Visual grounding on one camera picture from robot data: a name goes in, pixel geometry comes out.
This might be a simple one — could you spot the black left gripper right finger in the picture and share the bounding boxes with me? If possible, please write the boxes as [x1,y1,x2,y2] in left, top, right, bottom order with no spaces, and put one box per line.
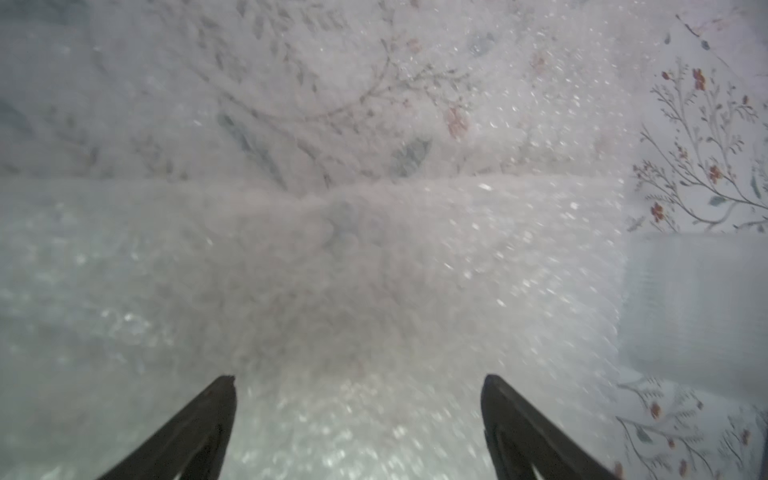
[480,374,616,480]

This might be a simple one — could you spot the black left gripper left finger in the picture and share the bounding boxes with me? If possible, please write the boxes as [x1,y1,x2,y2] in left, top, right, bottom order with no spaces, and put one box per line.
[100,375,237,480]

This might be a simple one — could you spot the clear bubble wrap sheet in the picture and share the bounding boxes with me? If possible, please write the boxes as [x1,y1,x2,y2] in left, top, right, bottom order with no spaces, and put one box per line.
[1,1,644,479]

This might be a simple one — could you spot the clear glass vase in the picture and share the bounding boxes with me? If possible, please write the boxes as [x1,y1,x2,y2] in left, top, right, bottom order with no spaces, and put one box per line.
[618,233,767,407]

